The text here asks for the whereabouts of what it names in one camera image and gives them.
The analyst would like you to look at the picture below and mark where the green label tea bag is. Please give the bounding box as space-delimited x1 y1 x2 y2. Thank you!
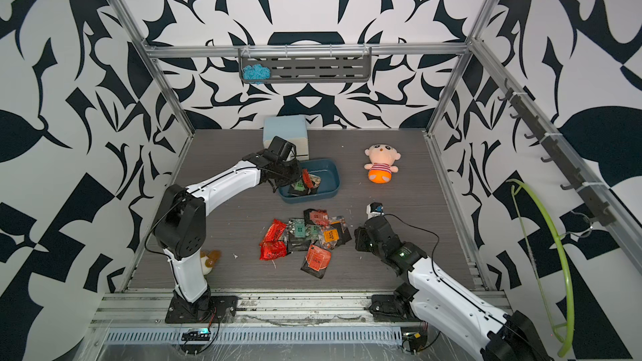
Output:
289 180 310 197

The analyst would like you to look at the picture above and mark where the orange label blue tea bag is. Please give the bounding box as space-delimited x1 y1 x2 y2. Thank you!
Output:
319 217 352 251

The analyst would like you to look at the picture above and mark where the red circle label tea bag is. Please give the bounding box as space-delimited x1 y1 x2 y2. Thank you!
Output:
301 244 332 279

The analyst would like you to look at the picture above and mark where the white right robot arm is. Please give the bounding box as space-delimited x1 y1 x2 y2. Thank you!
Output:
354 215 551 360

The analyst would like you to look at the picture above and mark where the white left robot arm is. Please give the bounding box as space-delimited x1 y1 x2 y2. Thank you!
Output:
150 136 303 305

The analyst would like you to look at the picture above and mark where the blue white drawer box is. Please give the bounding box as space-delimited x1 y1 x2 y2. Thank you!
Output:
262 115 309 160

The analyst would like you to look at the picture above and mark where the teal plastic storage box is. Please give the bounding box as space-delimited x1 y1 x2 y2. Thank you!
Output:
278 159 341 204

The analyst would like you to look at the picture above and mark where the pink label red tea bag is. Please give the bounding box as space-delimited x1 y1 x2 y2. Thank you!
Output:
304 208 330 227

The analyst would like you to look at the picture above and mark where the shiny red foil tea bag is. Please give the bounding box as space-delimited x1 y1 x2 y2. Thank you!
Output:
262 219 288 243

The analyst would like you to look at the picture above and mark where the teal label tea bag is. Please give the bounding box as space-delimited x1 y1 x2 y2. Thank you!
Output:
286 218 320 252

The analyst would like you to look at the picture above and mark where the black right connector box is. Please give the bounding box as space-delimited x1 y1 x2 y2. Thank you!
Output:
401 331 428 354

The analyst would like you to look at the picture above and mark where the pink plush doll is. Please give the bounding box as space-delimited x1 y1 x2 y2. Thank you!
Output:
364 144 401 184

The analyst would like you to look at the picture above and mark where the blue crocheted cloth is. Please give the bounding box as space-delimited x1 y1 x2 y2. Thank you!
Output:
242 65 272 85

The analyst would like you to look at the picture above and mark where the brown plush toy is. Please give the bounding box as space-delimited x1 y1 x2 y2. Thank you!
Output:
200 250 222 276

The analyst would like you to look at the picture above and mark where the green led circuit board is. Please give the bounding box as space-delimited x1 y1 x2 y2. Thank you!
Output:
181 329 212 343

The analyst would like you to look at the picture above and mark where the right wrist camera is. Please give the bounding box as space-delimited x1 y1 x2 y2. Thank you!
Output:
366 202 385 219

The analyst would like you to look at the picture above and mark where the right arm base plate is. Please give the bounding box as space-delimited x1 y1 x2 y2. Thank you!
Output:
367 294 421 323

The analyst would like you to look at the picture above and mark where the grey wall rack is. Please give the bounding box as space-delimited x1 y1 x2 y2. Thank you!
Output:
237 45 373 84

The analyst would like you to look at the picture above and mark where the perforated metal front rail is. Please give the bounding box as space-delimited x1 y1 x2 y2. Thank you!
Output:
105 326 402 345

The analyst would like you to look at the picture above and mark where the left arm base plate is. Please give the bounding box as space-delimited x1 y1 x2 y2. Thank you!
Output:
165 291 239 324

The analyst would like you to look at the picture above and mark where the green hose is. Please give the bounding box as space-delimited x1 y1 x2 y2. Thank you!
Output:
506 178 575 359

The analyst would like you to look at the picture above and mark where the black hook rail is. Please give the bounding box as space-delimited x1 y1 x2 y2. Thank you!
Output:
500 80 616 227

